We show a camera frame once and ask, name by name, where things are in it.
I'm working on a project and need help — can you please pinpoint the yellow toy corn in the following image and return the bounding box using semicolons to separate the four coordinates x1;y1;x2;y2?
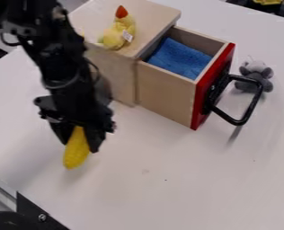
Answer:
61;125;92;171

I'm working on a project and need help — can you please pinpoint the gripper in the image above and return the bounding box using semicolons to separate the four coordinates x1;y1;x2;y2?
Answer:
32;89;117;155

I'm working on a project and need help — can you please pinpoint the blue cloth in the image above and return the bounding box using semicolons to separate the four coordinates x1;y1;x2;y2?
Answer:
146;37;215;81

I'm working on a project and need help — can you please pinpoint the cabinet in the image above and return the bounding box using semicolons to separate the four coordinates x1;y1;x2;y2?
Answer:
66;0;183;108

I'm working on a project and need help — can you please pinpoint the drawer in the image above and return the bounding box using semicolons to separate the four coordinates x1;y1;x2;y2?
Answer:
136;25;266;131

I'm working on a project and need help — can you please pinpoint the yellow plush chick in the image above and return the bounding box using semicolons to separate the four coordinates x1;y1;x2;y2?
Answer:
97;4;138;51

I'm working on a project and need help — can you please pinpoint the grey plush animal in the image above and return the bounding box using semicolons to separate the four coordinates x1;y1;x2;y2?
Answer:
233;58;276;93

